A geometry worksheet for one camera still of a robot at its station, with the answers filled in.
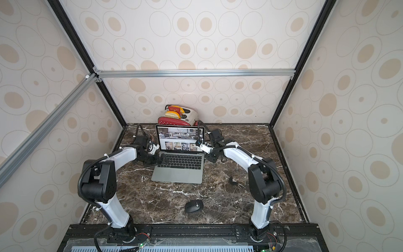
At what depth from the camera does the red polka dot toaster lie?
99 cm

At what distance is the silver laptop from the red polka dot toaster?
22mm

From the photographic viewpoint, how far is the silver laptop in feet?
3.09
